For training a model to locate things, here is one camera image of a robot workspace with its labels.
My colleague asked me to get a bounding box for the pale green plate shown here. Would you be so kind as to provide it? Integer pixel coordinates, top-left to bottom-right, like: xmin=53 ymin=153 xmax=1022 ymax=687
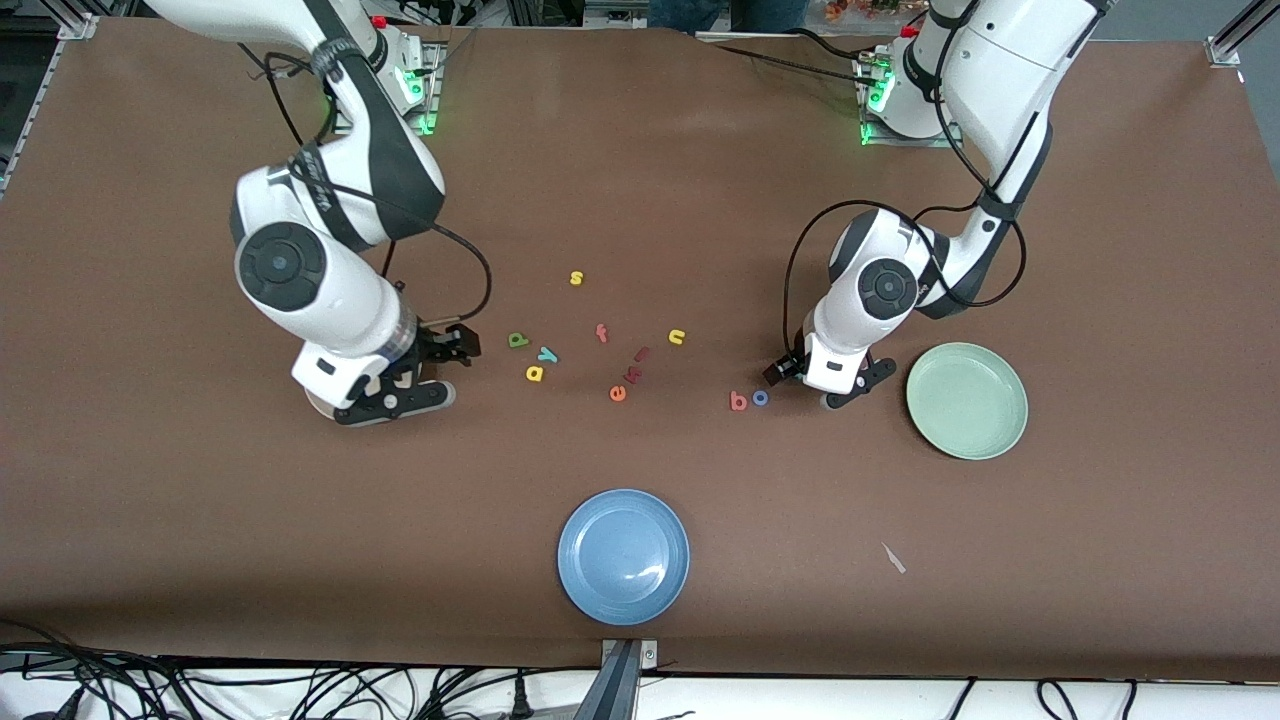
xmin=905 ymin=342 xmax=1030 ymax=461

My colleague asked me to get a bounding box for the aluminium frame rail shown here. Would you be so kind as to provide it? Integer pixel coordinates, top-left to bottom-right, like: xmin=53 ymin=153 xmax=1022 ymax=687
xmin=0 ymin=40 xmax=63 ymax=196

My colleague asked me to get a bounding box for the black cable on table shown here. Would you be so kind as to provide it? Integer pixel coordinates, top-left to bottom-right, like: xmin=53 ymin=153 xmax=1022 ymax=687
xmin=700 ymin=38 xmax=871 ymax=89
xmin=790 ymin=28 xmax=866 ymax=63

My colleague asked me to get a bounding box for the brown table cover sheet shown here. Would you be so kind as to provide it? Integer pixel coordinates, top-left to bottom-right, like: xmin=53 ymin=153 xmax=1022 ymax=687
xmin=0 ymin=15 xmax=1280 ymax=683

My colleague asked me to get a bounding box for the person in blue jeans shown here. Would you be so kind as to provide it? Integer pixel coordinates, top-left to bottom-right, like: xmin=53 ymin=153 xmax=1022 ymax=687
xmin=648 ymin=0 xmax=809 ymax=33

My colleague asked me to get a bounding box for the aluminium profile with bracket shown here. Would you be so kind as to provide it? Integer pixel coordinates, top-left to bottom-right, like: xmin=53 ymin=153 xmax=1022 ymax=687
xmin=573 ymin=640 xmax=661 ymax=720

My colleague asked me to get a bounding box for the blue plate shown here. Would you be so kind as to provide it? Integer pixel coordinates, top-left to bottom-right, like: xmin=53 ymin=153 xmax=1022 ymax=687
xmin=557 ymin=488 xmax=691 ymax=627

